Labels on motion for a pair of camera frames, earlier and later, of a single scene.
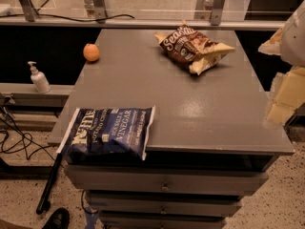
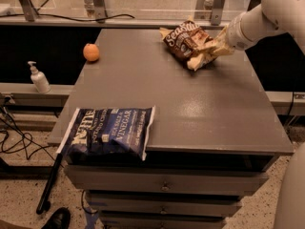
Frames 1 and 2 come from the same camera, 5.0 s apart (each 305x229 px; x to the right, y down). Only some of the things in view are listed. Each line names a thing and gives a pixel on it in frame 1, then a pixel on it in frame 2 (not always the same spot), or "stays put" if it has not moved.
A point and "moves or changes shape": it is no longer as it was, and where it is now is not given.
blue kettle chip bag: (101, 134) stays put
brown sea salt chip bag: (193, 49) moves or changes shape
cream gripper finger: (274, 46) to (244, 30)
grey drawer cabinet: (213, 135) stays put
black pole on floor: (44, 204) stays put
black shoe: (59, 219) stays put
